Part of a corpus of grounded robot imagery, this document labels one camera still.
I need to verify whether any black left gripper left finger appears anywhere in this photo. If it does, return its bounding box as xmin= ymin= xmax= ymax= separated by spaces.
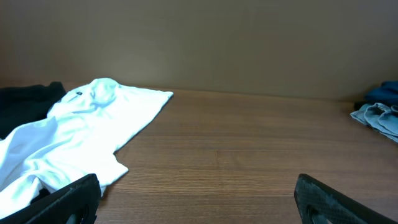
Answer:
xmin=1 ymin=174 xmax=101 ymax=224

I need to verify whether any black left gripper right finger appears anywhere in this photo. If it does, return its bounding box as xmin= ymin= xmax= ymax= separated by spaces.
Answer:
xmin=294 ymin=174 xmax=397 ymax=224

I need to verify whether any white t-shirt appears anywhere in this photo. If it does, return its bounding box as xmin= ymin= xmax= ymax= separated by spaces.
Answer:
xmin=1 ymin=78 xmax=172 ymax=217

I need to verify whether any light blue denim garment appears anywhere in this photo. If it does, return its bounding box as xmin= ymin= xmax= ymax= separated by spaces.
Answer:
xmin=350 ymin=103 xmax=397 ymax=142

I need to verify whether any black garment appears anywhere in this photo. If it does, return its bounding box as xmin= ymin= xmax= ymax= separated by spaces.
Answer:
xmin=1 ymin=82 xmax=66 ymax=139

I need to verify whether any dark blue garment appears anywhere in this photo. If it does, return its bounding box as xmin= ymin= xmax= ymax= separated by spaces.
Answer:
xmin=364 ymin=81 xmax=397 ymax=106

